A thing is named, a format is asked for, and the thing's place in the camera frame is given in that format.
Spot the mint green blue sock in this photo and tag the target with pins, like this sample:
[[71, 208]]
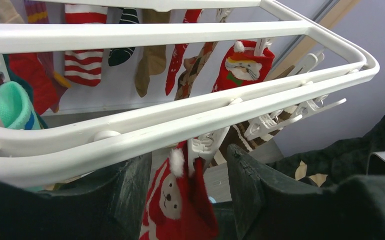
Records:
[[16, 109]]

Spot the red snowflake sock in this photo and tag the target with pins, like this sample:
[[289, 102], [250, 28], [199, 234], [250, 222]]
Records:
[[191, 16]]

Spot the black floral blanket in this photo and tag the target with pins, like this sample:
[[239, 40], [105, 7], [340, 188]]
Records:
[[340, 160]]

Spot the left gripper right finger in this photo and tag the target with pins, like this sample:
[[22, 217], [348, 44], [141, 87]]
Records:
[[268, 204]]

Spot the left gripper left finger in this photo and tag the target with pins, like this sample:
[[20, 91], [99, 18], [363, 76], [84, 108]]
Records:
[[106, 204]]

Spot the red santa christmas sock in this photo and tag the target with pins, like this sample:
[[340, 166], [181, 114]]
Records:
[[241, 67]]

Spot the argyle brown sock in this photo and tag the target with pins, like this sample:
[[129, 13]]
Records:
[[190, 69]]

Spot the red white striped sock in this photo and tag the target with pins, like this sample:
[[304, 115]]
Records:
[[84, 66]]

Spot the white hanger clip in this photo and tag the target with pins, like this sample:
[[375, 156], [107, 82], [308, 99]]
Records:
[[204, 146]]

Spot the red white patterned sock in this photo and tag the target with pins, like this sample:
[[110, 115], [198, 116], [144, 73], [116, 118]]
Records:
[[177, 205]]

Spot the brown white striped sock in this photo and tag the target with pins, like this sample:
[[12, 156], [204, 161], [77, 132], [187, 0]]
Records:
[[249, 135]]

